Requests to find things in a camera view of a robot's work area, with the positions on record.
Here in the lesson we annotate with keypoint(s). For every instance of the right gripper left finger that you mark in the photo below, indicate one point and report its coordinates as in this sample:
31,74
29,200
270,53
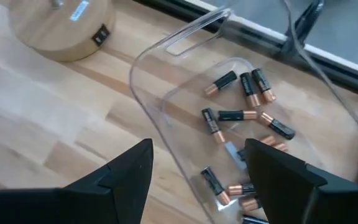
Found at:
117,193

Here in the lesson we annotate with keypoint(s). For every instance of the white shade wooden table lamp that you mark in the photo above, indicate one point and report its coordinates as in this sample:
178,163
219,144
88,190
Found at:
57,34

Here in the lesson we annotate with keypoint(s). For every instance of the black table clamp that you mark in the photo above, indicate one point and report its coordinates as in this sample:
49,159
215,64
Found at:
306,18

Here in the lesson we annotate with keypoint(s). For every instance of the clear plastic bin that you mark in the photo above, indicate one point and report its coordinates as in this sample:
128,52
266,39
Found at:
182,93

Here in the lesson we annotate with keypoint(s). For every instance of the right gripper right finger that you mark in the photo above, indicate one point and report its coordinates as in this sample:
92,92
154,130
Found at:
278,186

